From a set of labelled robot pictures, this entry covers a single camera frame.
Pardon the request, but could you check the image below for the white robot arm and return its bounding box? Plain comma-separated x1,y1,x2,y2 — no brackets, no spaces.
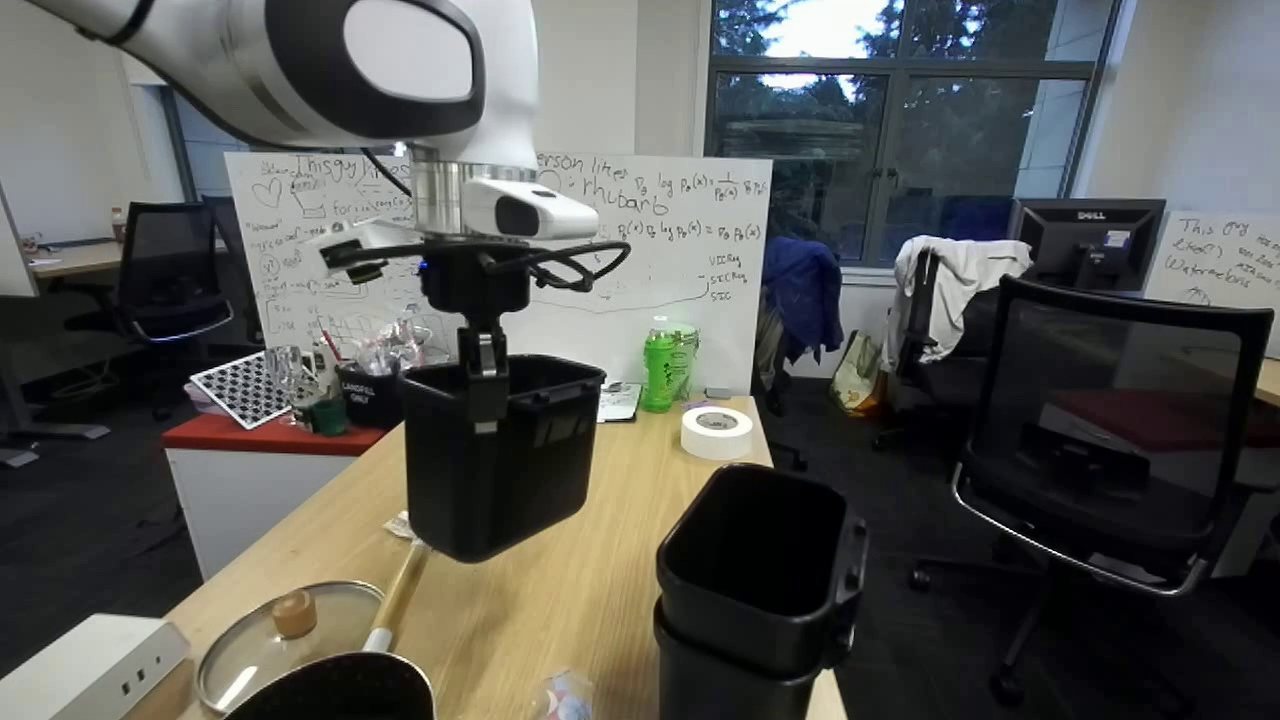
28,0,599,385

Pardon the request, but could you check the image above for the glass pot lid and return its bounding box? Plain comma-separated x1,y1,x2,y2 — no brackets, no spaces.
197,580,385,715

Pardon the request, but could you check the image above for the whiteboard with drawings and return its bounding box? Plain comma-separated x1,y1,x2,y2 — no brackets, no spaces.
223,153,774,391

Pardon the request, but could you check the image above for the black mesh office chair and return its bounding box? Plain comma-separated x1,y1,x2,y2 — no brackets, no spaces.
909,278,1274,704

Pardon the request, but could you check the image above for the white saucepan wooden handle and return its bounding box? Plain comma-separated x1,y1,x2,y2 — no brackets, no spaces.
230,539,437,720

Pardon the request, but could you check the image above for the white tape roll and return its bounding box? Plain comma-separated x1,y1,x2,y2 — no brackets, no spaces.
681,405,756,458

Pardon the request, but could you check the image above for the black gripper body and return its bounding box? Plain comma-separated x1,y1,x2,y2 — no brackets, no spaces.
422,245,529,329

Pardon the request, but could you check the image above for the green wipes bottle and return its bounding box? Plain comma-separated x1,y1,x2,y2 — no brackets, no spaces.
641,315,700,412

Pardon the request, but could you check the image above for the lone black bin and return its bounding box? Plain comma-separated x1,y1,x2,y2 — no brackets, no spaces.
399,354,606,565

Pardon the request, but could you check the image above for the black landfill bin stack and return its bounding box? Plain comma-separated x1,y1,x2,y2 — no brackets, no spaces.
652,464,870,720

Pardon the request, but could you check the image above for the white electrical box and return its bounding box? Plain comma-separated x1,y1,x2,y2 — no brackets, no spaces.
0,610,190,720

